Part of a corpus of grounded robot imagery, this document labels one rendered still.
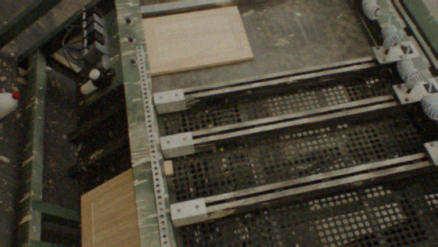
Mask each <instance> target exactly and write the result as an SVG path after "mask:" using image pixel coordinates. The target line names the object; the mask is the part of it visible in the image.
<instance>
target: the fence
mask: <svg viewBox="0 0 438 247"><path fill-rule="evenodd" d="M266 1H271V0H184V1H178V2H166V3H160V4H155V5H144V6H140V7H141V13H142V19H143V20H145V19H151V18H157V17H162V16H173V15H179V14H185V13H194V12H200V11H206V10H211V9H222V8H228V7H234V6H240V5H245V4H250V3H255V2H266Z"/></svg>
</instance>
